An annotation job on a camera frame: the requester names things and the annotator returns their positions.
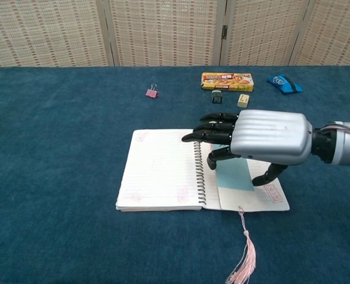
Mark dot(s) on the blue bookmark with pink tassel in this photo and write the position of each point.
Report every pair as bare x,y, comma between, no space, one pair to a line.
234,177

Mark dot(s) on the yellow snack box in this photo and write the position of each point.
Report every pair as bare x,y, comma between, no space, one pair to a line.
227,82

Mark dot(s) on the dark green stamp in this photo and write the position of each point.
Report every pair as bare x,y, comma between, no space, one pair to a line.
216,96

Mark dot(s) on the woven folding screen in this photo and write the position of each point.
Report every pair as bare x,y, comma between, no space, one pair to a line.
163,32

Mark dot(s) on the pink binder clip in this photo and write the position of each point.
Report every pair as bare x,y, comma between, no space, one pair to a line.
152,93

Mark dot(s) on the white spiral notebook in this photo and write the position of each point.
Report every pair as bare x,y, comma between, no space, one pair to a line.
160,171

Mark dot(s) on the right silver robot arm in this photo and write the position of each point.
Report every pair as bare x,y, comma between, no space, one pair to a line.
340,143

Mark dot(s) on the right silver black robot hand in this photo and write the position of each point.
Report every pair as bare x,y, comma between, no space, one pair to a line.
269,136

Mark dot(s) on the blue snack packet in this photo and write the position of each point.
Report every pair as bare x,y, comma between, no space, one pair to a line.
285,84

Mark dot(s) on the blue table cloth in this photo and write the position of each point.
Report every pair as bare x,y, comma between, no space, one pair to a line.
59,177

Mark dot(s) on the beige eraser block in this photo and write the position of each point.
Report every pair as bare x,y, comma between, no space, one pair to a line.
243,100

